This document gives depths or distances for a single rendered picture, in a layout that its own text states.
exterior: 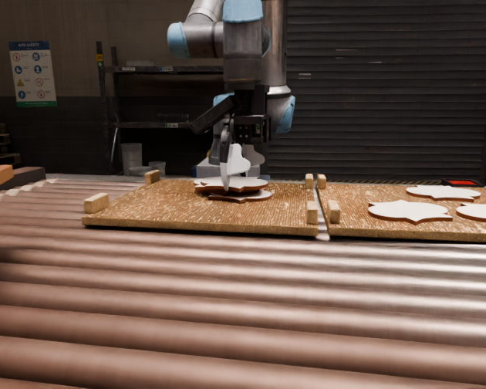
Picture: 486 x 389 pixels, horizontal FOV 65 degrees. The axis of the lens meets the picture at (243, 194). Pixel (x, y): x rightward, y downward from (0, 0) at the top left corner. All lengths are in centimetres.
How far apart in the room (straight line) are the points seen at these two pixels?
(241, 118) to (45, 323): 49
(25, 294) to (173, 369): 23
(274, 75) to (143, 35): 470
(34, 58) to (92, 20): 102
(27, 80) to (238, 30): 585
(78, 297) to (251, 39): 53
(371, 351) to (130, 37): 567
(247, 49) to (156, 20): 507
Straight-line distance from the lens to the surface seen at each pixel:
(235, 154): 74
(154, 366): 35
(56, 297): 49
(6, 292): 52
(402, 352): 38
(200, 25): 89
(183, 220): 65
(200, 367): 34
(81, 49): 612
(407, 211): 72
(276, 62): 119
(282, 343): 37
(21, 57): 655
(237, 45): 75
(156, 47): 575
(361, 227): 63
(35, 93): 644
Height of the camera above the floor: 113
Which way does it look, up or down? 13 degrees down
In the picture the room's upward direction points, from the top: straight up
